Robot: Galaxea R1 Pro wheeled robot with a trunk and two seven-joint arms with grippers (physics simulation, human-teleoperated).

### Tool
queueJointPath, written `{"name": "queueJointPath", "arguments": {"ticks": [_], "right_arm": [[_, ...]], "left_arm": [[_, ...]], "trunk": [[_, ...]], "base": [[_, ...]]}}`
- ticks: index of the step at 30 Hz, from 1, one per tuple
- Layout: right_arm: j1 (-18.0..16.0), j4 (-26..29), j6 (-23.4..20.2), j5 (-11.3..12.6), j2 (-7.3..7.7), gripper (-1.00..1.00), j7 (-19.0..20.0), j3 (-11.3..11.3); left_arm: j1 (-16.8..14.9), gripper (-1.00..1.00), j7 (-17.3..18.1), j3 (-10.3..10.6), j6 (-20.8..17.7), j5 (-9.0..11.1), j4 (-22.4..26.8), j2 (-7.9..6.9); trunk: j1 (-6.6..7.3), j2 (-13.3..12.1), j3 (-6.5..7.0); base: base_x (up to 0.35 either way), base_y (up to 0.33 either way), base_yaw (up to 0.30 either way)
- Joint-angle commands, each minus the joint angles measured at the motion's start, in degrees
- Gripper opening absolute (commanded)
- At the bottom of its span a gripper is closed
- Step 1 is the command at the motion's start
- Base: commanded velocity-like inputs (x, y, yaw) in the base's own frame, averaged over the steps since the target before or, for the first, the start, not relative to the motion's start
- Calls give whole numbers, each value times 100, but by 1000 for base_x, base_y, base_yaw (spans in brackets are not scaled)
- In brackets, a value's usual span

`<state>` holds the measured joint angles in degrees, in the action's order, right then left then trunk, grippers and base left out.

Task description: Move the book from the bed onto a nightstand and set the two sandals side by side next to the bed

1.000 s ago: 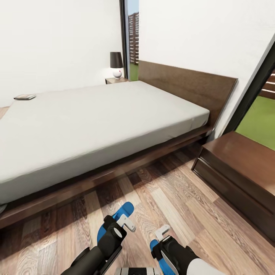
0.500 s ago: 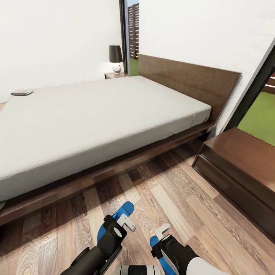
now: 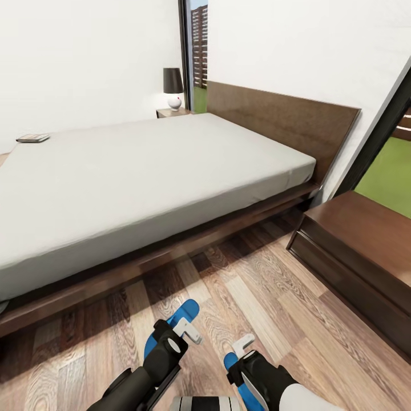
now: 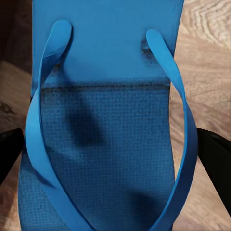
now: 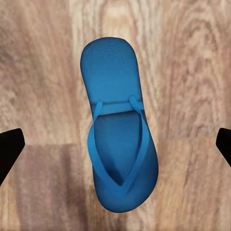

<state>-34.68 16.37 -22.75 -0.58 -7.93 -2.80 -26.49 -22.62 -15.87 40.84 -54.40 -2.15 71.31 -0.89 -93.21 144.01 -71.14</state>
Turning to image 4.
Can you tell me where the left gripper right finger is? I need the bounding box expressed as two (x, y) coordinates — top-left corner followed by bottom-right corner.
(196, 128), (231, 217)

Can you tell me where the sandal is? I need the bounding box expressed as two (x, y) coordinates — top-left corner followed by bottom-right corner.
(18, 0), (198, 231)

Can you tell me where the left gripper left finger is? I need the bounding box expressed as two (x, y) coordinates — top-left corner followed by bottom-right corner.
(0, 128), (25, 185)

